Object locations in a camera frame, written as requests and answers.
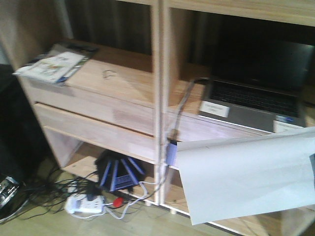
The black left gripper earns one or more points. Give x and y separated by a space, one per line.
8 189

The white paper sheet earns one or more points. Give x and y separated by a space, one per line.
229 178

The white power strip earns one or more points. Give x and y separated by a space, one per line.
80 203

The black blue router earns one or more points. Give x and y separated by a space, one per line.
117 171

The wooden shelf unit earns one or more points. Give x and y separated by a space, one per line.
125 101

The stack of magazines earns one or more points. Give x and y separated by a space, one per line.
60 63

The grey usb hub adapter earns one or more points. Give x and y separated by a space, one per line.
171 151

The white label left palmrest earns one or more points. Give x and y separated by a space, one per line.
215 109

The white label palmrest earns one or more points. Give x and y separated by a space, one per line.
215 109
280 126

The grey open laptop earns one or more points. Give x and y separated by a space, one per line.
260 80

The white label right palmrest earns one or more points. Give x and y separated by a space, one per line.
280 126

